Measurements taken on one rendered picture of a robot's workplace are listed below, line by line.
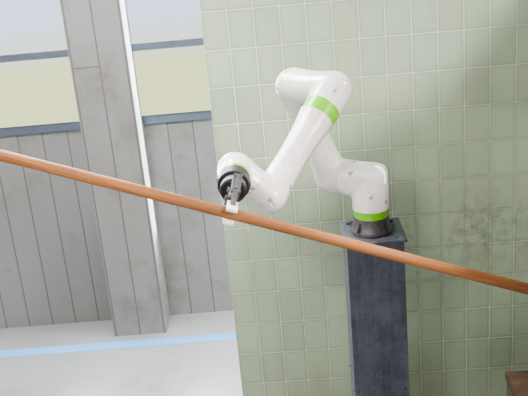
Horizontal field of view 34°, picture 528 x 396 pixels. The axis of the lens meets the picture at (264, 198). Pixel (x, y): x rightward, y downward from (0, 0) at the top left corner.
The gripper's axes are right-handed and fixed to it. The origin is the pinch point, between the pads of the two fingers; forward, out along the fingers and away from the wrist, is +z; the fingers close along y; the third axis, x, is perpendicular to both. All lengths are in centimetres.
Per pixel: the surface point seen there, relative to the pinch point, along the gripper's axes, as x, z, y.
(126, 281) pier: 32, -231, 148
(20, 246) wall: 98, -252, 153
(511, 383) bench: -121, -66, 64
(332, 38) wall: -27, -124, -32
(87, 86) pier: 76, -232, 43
